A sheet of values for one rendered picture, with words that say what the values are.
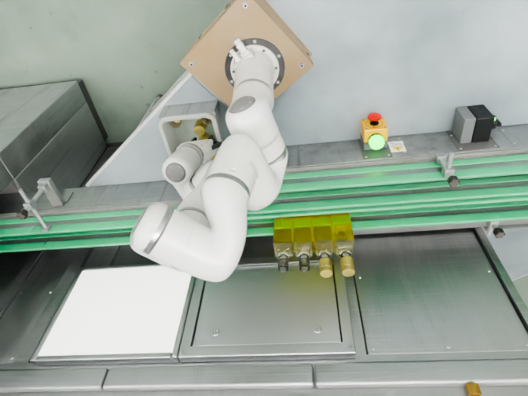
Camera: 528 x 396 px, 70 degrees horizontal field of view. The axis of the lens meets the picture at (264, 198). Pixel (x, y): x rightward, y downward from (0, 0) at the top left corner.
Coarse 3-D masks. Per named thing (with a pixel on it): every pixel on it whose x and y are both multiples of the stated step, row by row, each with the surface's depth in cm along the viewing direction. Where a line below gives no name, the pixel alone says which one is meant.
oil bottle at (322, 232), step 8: (312, 216) 115; (320, 216) 114; (328, 216) 114; (312, 224) 113; (320, 224) 112; (328, 224) 111; (320, 232) 109; (328, 232) 109; (320, 240) 107; (328, 240) 106; (320, 248) 106; (328, 248) 105
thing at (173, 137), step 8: (160, 120) 110; (168, 120) 110; (184, 120) 118; (192, 120) 118; (160, 128) 112; (168, 128) 116; (176, 128) 120; (184, 128) 120; (192, 128) 120; (208, 128) 119; (216, 128) 111; (168, 136) 116; (176, 136) 121; (184, 136) 122; (192, 136) 121; (216, 136) 113; (168, 144) 116; (176, 144) 121; (168, 152) 117; (208, 160) 127; (200, 168) 125
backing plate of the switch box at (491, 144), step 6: (450, 132) 117; (450, 138) 114; (456, 138) 114; (492, 138) 111; (456, 144) 111; (462, 144) 111; (468, 144) 111; (474, 144) 110; (480, 144) 110; (486, 144) 109; (492, 144) 109; (462, 150) 109; (468, 150) 108
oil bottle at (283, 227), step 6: (276, 222) 114; (282, 222) 114; (288, 222) 114; (276, 228) 112; (282, 228) 112; (288, 228) 112; (276, 234) 110; (282, 234) 110; (288, 234) 110; (276, 240) 108; (282, 240) 108; (288, 240) 108; (276, 246) 107; (282, 246) 107; (288, 246) 107; (276, 252) 107; (282, 252) 106; (288, 252) 107; (288, 258) 109
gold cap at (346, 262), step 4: (344, 256) 103; (348, 256) 102; (340, 260) 103; (344, 260) 102; (348, 260) 101; (352, 260) 102; (344, 264) 101; (348, 264) 100; (352, 264) 101; (344, 268) 100; (348, 268) 99; (352, 268) 100; (344, 272) 100; (348, 272) 100; (352, 272) 100; (348, 276) 101
